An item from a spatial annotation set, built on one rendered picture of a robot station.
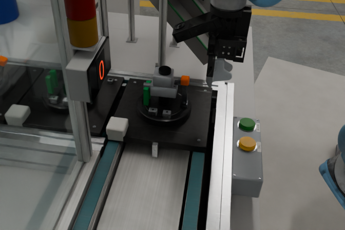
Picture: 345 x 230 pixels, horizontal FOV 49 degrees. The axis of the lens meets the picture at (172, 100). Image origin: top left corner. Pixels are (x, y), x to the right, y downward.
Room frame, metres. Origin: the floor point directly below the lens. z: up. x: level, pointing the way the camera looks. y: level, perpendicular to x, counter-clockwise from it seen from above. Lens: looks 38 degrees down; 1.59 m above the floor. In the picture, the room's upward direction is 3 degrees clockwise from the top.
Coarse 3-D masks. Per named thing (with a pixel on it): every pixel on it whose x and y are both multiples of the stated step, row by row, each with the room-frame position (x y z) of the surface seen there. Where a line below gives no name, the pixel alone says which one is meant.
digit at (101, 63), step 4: (100, 56) 0.58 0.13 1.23; (104, 56) 0.60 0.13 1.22; (100, 60) 0.57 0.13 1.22; (104, 60) 0.60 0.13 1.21; (100, 64) 0.57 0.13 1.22; (104, 64) 0.59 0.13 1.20; (100, 68) 0.57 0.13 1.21; (104, 68) 0.59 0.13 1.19; (100, 72) 0.57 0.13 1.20; (104, 72) 0.59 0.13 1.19; (100, 76) 0.57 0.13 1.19; (104, 76) 0.59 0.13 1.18; (100, 80) 0.56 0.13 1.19; (100, 84) 0.56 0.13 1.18
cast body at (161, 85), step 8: (160, 72) 0.74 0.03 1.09; (168, 72) 0.74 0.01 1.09; (152, 80) 0.76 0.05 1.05; (160, 80) 0.73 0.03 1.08; (168, 80) 0.73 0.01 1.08; (152, 88) 0.73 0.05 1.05; (160, 88) 0.73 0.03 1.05; (168, 88) 0.73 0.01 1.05; (176, 88) 0.73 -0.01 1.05; (160, 96) 0.73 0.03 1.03; (168, 96) 0.73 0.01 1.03
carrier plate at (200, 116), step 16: (144, 80) 0.88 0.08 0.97; (128, 96) 0.80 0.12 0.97; (192, 96) 0.81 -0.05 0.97; (208, 96) 0.82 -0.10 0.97; (128, 112) 0.73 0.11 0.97; (192, 112) 0.74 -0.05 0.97; (208, 112) 0.75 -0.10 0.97; (128, 128) 0.67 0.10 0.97; (144, 128) 0.67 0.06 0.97; (160, 128) 0.68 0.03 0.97; (176, 128) 0.68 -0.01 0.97; (192, 128) 0.68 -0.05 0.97; (144, 144) 0.64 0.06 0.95; (160, 144) 0.63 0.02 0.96; (176, 144) 0.63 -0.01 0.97; (192, 144) 0.63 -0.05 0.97
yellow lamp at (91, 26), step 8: (96, 16) 0.58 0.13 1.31; (72, 24) 0.55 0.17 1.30; (80, 24) 0.55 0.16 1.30; (88, 24) 0.56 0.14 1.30; (96, 24) 0.57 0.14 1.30; (72, 32) 0.56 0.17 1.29; (80, 32) 0.55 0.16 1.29; (88, 32) 0.56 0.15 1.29; (96, 32) 0.57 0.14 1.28; (72, 40) 0.56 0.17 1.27; (80, 40) 0.55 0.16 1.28; (88, 40) 0.56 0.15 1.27; (96, 40) 0.57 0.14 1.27
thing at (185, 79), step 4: (184, 76) 0.75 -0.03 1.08; (188, 76) 0.75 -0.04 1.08; (176, 80) 0.75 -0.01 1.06; (184, 80) 0.74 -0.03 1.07; (188, 80) 0.74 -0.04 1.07; (176, 84) 0.74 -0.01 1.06; (180, 84) 0.74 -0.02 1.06; (184, 84) 0.74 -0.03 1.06; (188, 84) 0.74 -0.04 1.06; (184, 88) 0.74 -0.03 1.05; (184, 92) 0.74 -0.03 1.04; (184, 96) 0.74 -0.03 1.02; (184, 100) 0.74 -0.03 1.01
